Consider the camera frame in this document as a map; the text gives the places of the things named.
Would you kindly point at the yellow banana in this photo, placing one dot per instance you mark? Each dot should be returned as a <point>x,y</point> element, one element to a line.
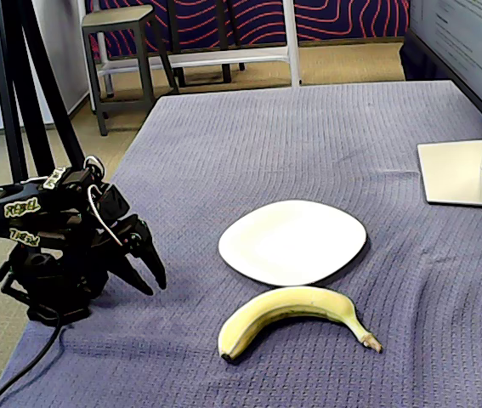
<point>287,304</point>

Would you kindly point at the black robot arm with stickers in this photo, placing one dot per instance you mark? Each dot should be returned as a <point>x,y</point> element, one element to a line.
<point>53,263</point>

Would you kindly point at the white square plate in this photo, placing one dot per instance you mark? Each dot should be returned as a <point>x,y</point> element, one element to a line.
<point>291,242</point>

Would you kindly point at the black tripod stand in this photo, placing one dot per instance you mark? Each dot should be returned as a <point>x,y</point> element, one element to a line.
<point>11,106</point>

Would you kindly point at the purple-blue woven cloth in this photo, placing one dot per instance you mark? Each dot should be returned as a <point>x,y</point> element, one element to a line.
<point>266,149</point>

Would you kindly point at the grey stool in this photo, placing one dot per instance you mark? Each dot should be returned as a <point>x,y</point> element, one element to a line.
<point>113,19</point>

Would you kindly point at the navy panel with red lines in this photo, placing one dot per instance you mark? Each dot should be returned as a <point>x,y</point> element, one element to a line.
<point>342,21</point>

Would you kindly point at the silver monitor stand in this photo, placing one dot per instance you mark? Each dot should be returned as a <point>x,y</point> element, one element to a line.
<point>453,174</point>

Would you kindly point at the computer monitor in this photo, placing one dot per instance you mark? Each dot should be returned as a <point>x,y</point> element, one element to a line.
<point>470,42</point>

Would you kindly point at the black chair frame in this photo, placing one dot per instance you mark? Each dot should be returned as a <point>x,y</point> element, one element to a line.
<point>174,25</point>

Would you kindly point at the white table frame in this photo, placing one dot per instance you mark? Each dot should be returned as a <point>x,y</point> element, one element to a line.
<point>291,42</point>

